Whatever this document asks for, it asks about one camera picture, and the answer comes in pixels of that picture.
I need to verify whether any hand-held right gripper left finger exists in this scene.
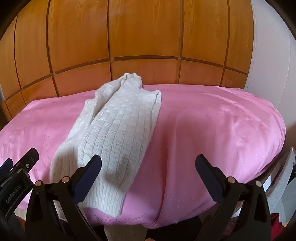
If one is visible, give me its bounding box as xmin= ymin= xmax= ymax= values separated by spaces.
xmin=25 ymin=154 xmax=102 ymax=241

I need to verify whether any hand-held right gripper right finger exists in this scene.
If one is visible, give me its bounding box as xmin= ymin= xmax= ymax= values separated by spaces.
xmin=195 ymin=154 xmax=272 ymax=241

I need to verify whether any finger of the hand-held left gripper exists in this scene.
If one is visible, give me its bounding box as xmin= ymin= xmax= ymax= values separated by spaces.
xmin=13 ymin=148 xmax=46 ymax=178
xmin=0 ymin=159 xmax=14 ymax=179

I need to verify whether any white knit sweater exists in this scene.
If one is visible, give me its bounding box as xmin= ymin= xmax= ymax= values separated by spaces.
xmin=50 ymin=73 xmax=162 ymax=218

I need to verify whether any pink blanket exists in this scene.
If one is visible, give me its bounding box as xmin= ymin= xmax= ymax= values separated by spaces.
xmin=0 ymin=84 xmax=286 ymax=229

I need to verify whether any red cloth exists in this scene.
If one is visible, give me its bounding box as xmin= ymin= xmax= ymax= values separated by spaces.
xmin=269 ymin=213 xmax=287 ymax=241

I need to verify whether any wooden panelled wardrobe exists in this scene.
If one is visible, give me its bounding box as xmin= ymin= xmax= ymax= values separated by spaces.
xmin=0 ymin=0 xmax=255 ymax=121

